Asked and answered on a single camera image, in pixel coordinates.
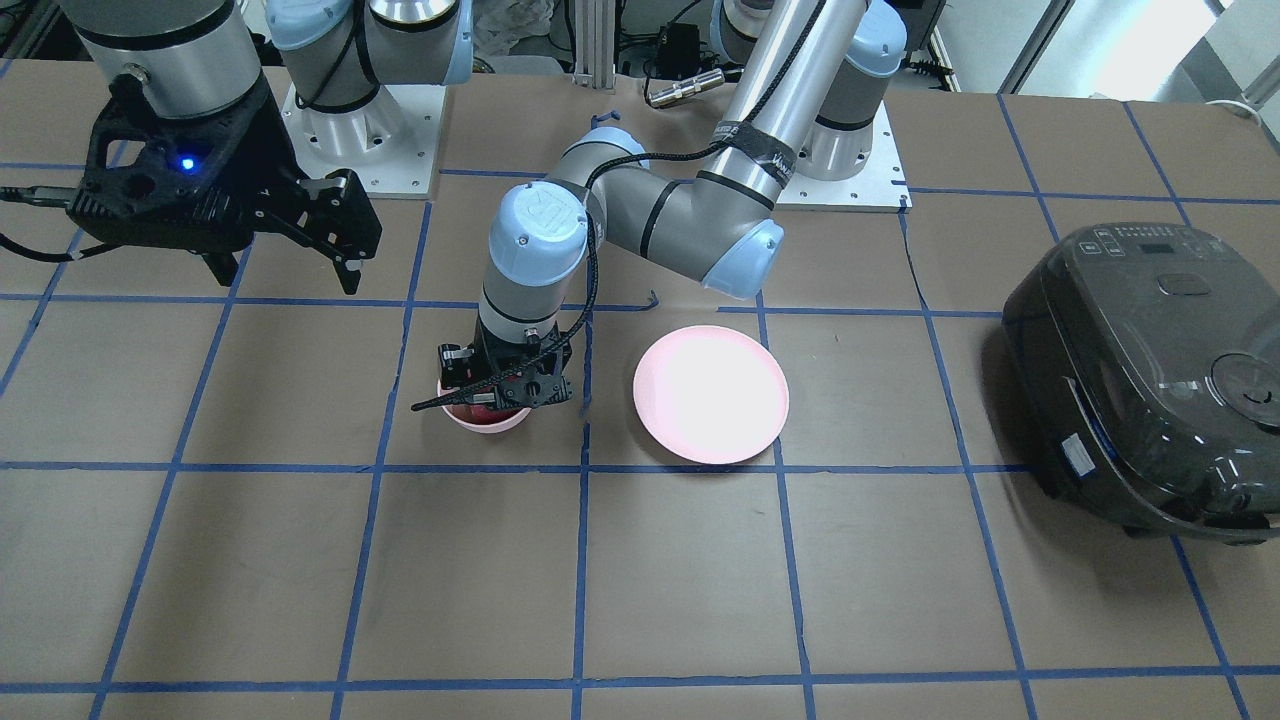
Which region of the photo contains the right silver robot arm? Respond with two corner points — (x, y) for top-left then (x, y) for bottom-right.
(50, 1), (474, 295)

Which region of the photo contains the red apple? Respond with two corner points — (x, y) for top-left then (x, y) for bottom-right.
(444, 404), (526, 427)

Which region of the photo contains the aluminium frame post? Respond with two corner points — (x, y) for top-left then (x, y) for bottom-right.
(572, 1), (617, 94)

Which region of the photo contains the pink plate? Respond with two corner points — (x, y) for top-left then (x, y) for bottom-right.
(632, 325), (790, 465)

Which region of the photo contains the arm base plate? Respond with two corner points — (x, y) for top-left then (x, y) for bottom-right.
(774, 102), (913, 213)
(282, 85), (448, 199)

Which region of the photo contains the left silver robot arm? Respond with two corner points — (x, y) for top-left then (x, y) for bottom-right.
(417, 1), (908, 413)

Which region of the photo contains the dark grey rice cooker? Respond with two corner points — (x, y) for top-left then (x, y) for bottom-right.
(1001, 222), (1279, 546)

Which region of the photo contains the pink bowl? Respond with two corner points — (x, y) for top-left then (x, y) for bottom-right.
(440, 404), (532, 436)

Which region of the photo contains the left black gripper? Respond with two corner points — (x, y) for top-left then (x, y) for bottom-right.
(436, 331), (573, 411)

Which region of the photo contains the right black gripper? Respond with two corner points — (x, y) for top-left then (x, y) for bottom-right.
(67, 76), (383, 296)

